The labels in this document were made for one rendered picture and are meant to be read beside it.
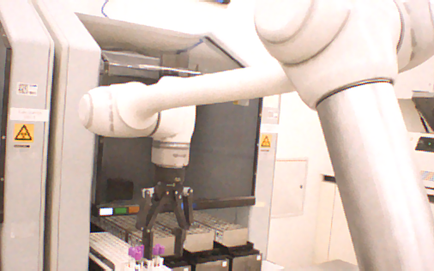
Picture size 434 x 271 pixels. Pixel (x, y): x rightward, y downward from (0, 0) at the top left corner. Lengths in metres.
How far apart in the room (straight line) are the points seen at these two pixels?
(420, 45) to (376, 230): 0.30
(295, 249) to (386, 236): 3.16
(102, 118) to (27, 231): 0.47
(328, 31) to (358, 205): 0.20
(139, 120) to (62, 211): 0.46
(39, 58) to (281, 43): 0.84
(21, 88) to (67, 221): 0.38
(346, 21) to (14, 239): 1.02
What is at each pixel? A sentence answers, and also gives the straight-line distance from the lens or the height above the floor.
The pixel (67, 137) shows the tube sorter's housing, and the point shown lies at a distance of 1.31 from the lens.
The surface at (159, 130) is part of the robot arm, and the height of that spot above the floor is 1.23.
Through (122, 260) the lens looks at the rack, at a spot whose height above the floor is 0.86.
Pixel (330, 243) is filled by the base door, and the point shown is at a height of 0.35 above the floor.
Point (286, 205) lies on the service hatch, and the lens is 3.49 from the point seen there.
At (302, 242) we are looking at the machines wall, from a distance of 3.73.
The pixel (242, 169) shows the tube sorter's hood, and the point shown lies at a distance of 1.63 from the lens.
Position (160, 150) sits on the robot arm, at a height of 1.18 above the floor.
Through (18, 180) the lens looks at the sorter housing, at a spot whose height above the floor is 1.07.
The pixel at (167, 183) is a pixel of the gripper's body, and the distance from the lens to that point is 1.12.
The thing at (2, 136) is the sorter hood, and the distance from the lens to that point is 1.24.
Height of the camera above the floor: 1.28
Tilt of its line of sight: 3 degrees down
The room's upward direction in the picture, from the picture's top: 5 degrees clockwise
